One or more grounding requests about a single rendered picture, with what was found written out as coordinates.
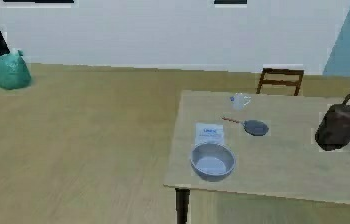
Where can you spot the white paper packet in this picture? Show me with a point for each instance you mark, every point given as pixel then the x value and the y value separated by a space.
pixel 209 133

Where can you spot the grey metal bowl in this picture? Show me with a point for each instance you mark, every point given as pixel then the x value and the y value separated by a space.
pixel 212 162

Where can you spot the clear glass mug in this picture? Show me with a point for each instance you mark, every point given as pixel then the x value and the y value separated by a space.
pixel 240 101

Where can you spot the grey frying pan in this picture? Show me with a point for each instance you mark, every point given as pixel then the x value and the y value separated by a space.
pixel 255 127

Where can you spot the brown wooden chair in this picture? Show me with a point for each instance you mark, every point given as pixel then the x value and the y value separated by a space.
pixel 280 81

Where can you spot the beige wooden table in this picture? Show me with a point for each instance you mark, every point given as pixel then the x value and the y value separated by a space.
pixel 283 160

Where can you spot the small black framed picture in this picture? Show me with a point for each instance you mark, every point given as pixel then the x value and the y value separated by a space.
pixel 230 1

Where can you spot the green garbage bag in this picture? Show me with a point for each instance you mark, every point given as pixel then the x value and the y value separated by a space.
pixel 10 71

